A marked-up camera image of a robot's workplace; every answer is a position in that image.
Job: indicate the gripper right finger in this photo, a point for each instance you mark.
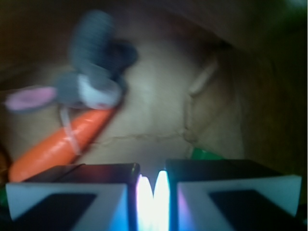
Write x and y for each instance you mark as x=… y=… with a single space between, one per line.
x=231 y=195

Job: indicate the green wooden block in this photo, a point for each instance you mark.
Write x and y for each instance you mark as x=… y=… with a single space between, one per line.
x=201 y=154

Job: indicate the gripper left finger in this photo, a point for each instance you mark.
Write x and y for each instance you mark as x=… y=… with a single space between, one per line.
x=76 y=198

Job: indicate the grey plush bunny toy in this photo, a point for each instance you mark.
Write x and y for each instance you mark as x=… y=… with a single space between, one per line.
x=96 y=81

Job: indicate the brown paper bag bin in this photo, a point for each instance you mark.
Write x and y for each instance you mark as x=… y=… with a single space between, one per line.
x=228 y=76

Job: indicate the orange plastic toy carrot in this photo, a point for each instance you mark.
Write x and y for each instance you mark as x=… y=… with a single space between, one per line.
x=57 y=149

